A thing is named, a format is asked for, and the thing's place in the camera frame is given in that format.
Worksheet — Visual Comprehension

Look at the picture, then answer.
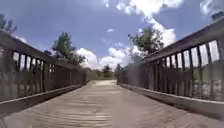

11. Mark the wooden plank bridge deck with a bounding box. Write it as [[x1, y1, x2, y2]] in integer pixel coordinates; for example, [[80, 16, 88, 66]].
[[0, 79, 224, 128]]

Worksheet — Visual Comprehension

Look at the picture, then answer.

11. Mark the tall green tree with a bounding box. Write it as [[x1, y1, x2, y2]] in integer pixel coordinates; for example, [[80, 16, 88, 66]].
[[51, 31, 87, 68], [127, 27, 165, 62]]

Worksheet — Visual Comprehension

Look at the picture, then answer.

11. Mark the distant small tree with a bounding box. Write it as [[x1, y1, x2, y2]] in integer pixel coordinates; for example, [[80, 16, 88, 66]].
[[101, 64, 114, 79]]

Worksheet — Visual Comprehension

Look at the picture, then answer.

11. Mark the dark wooden railing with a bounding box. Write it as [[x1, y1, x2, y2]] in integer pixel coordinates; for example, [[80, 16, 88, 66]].
[[0, 30, 90, 114], [116, 16, 224, 121]]

